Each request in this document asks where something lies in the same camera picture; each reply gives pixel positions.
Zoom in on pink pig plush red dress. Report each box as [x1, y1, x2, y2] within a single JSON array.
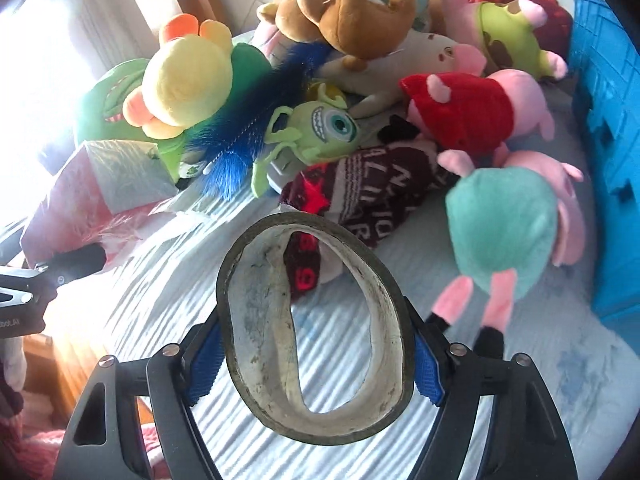
[[377, 67, 556, 156]]

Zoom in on round pale pink pig plush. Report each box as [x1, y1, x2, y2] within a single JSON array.
[[252, 22, 301, 63]]

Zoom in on light brown bear plush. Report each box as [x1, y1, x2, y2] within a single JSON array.
[[256, 0, 326, 43]]

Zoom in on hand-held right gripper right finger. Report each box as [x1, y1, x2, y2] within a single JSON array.
[[400, 297, 573, 480]]

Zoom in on pink knitted cloth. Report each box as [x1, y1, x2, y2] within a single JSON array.
[[0, 385, 166, 480]]

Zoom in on pink pig plush green costume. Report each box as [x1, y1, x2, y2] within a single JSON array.
[[440, 0, 568, 81]]

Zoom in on blue plastic crate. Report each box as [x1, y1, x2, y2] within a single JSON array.
[[567, 0, 640, 331]]

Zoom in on green dinosaur plush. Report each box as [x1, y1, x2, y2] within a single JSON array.
[[75, 42, 273, 181]]

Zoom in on red white tissue packet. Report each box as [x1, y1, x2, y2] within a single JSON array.
[[20, 139, 183, 271]]

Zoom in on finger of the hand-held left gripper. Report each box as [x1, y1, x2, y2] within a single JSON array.
[[31, 242, 108, 288]]

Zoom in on white curtain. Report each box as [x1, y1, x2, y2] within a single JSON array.
[[20, 0, 211, 111]]

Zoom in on white spotted pig plush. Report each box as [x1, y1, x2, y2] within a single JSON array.
[[320, 30, 488, 116]]

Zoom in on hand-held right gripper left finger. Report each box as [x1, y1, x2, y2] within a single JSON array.
[[54, 310, 226, 480]]

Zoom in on blue furry toy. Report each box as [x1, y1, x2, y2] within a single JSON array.
[[187, 42, 331, 201]]

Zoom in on brown moose plush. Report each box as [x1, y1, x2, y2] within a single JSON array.
[[297, 0, 418, 73]]

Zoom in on pink pig plush teal dress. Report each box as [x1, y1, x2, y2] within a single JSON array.
[[432, 150, 586, 361]]

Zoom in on yellow duck plush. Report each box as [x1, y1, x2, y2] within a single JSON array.
[[122, 12, 236, 141]]

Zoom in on green one-eyed monster plush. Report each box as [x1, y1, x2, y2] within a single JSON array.
[[250, 82, 362, 198]]

